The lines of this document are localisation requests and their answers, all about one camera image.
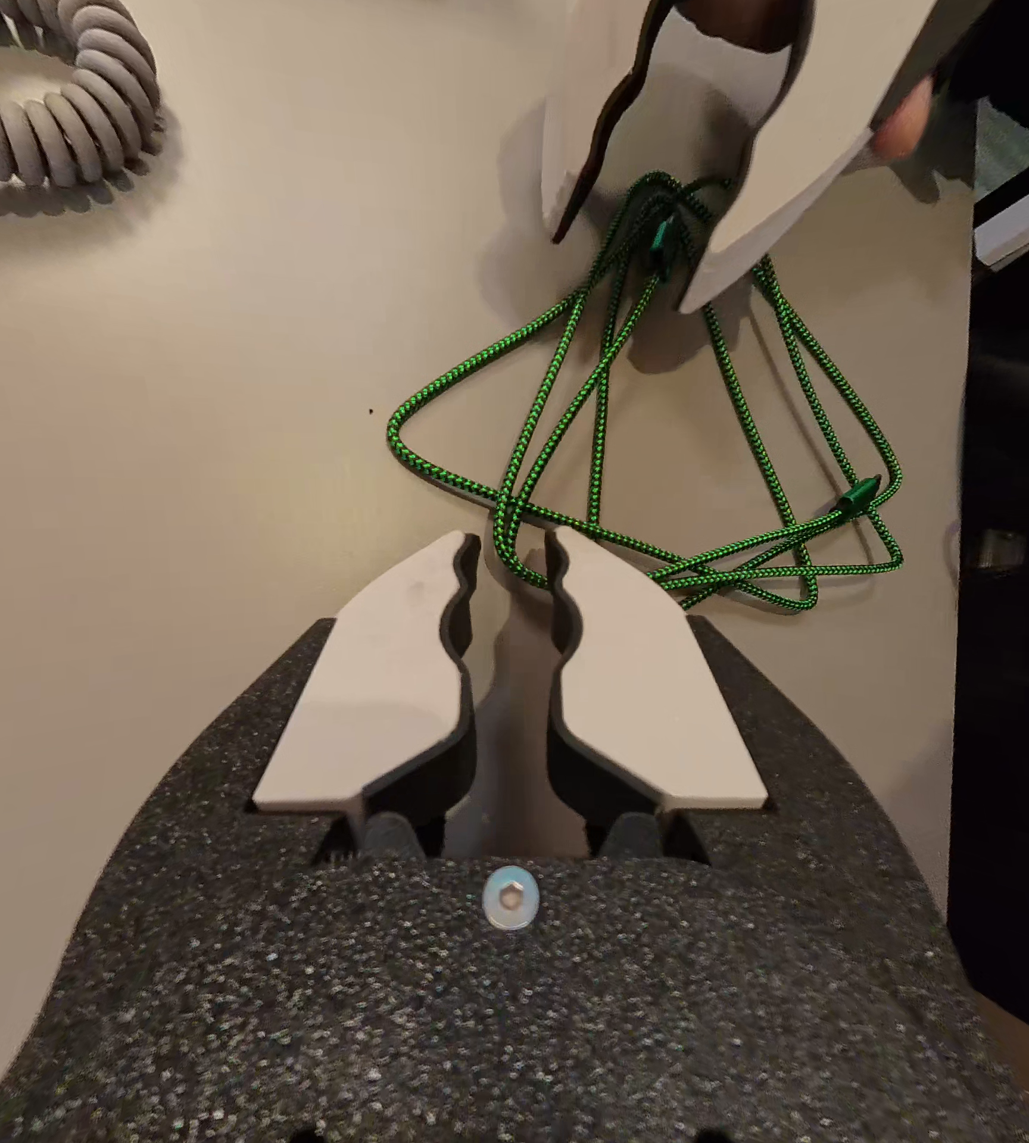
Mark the light grey desk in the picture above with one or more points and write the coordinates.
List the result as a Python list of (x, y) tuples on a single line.
[(211, 402)]

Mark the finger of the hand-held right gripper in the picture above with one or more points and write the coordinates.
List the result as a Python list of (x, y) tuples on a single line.
[(581, 98), (818, 134)]

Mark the person's right hand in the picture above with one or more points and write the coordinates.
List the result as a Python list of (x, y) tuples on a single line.
[(907, 121)]

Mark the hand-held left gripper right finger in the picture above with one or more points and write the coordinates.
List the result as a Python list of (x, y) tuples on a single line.
[(648, 696)]

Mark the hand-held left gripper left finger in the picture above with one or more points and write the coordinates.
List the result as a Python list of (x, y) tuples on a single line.
[(363, 696)]

